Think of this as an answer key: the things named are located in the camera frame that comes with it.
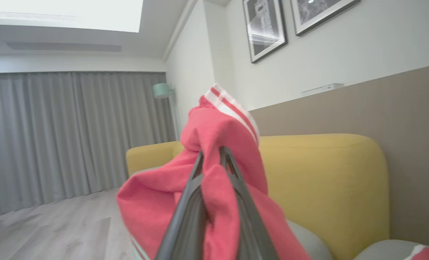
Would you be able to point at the mint green floor lamp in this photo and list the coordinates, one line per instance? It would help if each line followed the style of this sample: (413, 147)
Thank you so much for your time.
(162, 91)

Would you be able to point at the yellow fabric armchair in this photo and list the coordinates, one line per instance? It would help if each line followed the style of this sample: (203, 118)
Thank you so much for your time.
(326, 180)

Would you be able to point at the ceiling air vent slot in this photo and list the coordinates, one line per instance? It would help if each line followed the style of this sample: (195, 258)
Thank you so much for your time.
(62, 47)

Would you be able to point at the flat white device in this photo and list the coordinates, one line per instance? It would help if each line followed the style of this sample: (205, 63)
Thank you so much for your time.
(326, 87)

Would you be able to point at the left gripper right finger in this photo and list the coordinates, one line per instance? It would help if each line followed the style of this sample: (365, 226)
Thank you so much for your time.
(250, 224)

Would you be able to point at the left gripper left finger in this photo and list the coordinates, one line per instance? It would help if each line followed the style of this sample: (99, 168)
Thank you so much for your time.
(185, 216)

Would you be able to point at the white ceiling light panel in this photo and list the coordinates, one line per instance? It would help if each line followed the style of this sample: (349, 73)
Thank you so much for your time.
(73, 12)

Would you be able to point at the grey pleated curtain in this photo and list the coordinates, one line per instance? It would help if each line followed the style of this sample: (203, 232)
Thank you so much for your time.
(73, 137)

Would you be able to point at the black framed wall picture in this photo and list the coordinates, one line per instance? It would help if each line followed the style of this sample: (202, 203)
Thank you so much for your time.
(265, 25)
(319, 12)

